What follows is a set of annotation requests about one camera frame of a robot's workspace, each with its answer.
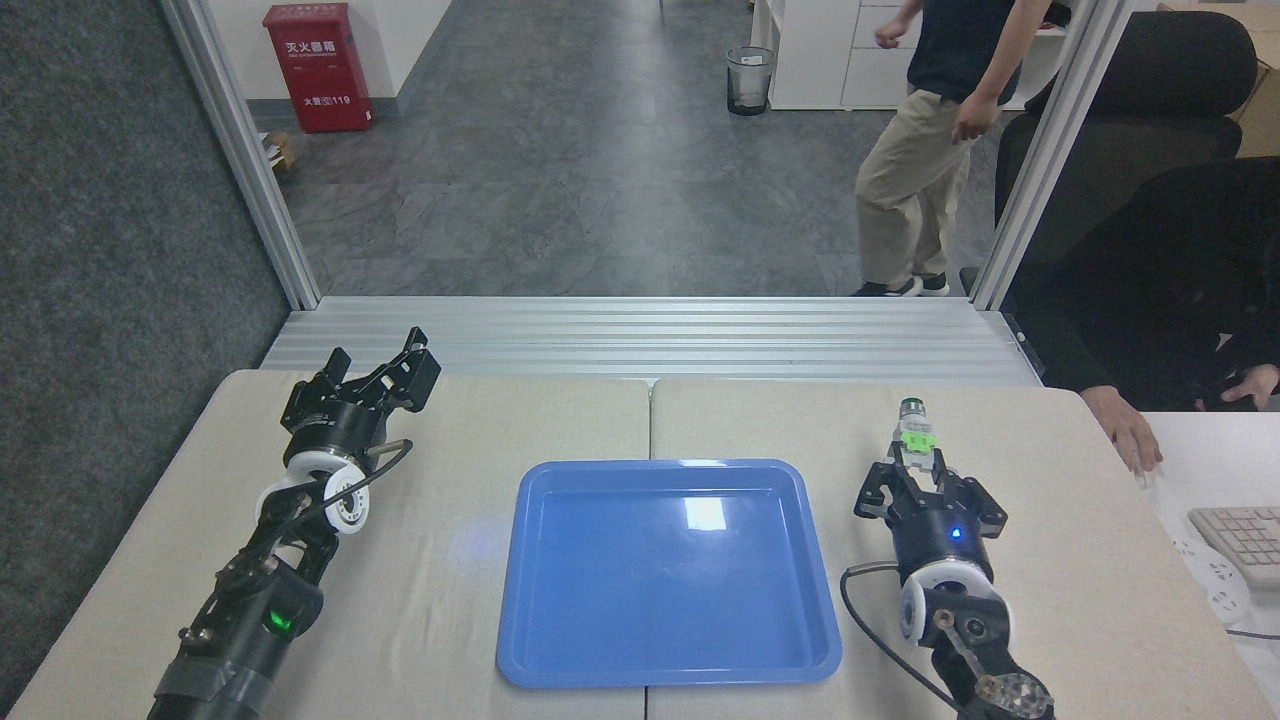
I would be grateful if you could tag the walking person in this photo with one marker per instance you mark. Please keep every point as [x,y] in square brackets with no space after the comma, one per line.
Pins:
[915,170]

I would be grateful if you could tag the white open shelf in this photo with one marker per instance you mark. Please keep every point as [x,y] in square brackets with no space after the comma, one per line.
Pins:
[1040,60]

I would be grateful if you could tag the green and white switch part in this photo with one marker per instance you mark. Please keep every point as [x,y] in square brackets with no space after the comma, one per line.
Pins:
[915,435]

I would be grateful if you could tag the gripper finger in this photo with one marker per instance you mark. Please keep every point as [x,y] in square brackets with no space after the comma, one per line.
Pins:
[965,492]
[318,390]
[400,380]
[885,490]

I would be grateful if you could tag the walking person's left hand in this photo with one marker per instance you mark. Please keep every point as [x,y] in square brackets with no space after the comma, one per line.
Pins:
[975,118]

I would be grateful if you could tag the seated person's left hand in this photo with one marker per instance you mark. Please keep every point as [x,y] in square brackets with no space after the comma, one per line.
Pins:
[1258,388]

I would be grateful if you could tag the seated person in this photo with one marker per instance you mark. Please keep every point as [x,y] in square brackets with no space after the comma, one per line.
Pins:
[1150,280]

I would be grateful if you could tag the black office chair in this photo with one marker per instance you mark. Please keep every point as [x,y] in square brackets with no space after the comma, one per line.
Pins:
[1170,90]

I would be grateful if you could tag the walking person's right hand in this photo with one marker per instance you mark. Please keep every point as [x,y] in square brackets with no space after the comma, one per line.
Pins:
[891,33]

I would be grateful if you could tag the small cardboard box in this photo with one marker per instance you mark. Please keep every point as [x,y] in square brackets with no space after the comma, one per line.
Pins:
[277,150]

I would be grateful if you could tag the blue plastic tray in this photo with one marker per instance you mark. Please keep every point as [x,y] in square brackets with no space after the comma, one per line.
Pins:
[660,580]

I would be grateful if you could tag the white lace paper mat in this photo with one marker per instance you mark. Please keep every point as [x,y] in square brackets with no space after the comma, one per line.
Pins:
[1215,580]

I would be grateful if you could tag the silver aluminium rail platform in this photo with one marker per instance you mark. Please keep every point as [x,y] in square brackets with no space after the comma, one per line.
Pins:
[640,340]

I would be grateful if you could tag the white keyboard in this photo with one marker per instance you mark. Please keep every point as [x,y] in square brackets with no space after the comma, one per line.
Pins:
[1245,540]

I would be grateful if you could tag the grey mesh waste bin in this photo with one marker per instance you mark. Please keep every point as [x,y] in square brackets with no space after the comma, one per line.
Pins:
[750,85]

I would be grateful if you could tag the red fire extinguisher box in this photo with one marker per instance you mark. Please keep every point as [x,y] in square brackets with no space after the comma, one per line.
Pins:
[318,70]

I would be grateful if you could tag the white drawer cabinet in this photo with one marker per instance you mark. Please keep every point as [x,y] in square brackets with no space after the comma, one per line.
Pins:
[820,60]

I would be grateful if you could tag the seated person's right hand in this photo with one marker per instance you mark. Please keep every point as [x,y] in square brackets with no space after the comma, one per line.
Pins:
[1135,435]

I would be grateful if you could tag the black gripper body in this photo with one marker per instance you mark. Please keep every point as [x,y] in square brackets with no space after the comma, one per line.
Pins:
[335,430]
[935,540]

